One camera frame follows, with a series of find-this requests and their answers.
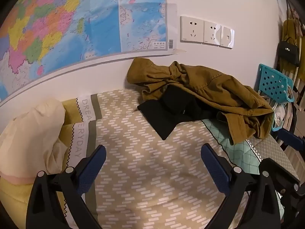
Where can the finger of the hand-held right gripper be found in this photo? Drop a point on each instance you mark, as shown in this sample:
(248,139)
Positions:
(289,139)
(278,174)

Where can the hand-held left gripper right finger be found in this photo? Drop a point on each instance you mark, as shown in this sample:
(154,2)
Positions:
(214,169)

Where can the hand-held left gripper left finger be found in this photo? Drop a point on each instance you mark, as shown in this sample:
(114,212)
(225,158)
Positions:
(93,169)

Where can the olive green jacket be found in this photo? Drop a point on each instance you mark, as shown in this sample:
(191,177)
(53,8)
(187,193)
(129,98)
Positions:
(214,88)

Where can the clothes rack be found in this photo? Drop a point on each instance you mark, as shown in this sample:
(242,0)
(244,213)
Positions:
(299,85)

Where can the patchwork patterned bed sheet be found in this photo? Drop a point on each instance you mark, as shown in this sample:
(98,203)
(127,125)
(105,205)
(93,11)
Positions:
(143,171)

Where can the blue perforated plastic basket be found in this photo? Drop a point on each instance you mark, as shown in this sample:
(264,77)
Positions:
(272,83)

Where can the cream pillow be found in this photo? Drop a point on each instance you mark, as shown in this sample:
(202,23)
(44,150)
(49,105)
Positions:
(31,136)

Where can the black garment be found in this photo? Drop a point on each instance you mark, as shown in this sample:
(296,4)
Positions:
(171,109)

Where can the pink pillow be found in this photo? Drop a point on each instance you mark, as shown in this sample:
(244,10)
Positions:
(16,179)

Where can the black handbag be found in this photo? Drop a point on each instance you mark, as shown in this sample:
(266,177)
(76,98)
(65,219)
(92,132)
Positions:
(288,51)

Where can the colourful wall map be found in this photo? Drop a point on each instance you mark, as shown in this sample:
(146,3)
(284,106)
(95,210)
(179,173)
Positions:
(71,23)

